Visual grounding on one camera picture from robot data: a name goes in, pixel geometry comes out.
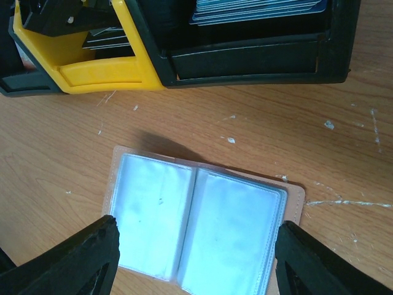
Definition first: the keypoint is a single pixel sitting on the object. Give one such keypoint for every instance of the black card bin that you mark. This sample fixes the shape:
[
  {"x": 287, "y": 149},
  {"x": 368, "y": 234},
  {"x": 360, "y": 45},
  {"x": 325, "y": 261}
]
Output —
[
  {"x": 313, "y": 48},
  {"x": 16, "y": 80}
]

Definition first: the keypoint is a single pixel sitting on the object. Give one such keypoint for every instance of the yellow middle card bin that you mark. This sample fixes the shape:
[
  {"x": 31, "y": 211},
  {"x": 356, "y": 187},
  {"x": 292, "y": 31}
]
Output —
[{"x": 76, "y": 70}]

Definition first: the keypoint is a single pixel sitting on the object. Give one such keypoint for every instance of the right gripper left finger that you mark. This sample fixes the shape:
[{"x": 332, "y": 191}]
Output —
[{"x": 85, "y": 263}]

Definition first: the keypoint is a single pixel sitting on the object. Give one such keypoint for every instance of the pink leather card holder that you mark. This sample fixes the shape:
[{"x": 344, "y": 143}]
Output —
[{"x": 202, "y": 227}]

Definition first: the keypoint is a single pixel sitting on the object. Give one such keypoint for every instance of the right black card bin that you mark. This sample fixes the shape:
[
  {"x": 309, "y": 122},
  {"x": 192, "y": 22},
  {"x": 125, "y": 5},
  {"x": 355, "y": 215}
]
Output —
[{"x": 313, "y": 48}]

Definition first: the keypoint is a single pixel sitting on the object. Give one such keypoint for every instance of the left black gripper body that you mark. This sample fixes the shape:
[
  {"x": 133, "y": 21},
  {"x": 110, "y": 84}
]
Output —
[{"x": 62, "y": 17}]

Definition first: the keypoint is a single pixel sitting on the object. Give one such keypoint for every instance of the left black card bin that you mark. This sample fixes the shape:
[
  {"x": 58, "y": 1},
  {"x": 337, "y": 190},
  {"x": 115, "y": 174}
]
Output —
[{"x": 16, "y": 80}]

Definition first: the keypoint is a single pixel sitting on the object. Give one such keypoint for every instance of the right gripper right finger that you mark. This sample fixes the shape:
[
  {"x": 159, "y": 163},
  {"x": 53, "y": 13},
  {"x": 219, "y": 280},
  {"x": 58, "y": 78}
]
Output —
[{"x": 306, "y": 266}]

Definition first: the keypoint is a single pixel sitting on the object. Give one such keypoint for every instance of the blue card stack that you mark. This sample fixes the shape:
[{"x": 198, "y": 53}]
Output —
[{"x": 220, "y": 12}]

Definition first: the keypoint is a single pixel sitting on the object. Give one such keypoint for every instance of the black card stack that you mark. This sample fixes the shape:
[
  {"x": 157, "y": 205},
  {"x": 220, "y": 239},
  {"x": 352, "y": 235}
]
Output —
[{"x": 106, "y": 38}]

